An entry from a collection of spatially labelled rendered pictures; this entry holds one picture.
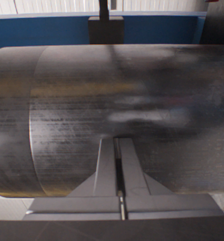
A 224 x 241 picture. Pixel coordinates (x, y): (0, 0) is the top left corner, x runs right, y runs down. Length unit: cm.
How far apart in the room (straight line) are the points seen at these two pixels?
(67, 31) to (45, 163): 49
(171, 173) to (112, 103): 9
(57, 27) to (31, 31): 8
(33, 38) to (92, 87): 50
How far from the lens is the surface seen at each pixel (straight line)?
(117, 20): 51
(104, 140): 15
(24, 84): 19
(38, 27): 64
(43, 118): 17
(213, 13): 55
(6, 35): 68
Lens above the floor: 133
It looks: 1 degrees down
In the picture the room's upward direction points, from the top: 91 degrees counter-clockwise
